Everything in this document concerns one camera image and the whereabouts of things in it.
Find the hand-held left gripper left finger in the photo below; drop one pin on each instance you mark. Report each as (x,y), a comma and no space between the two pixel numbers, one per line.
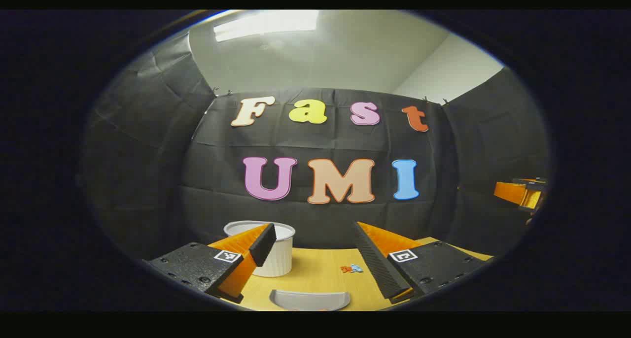
(263,242)

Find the blue paper scrap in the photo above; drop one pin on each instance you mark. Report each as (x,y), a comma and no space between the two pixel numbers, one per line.
(356,268)

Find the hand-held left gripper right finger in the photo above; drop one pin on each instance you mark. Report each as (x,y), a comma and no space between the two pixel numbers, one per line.
(374,259)

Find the white ribbed garbage bin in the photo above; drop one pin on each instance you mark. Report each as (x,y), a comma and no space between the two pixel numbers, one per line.
(281,259)

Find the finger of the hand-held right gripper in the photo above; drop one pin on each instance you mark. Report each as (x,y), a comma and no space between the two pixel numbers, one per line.
(510,192)

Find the wooden desktop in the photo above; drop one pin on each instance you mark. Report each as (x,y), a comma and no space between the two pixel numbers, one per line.
(315,271)

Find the grey plastic dustpan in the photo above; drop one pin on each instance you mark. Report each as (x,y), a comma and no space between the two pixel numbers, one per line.
(309,301)

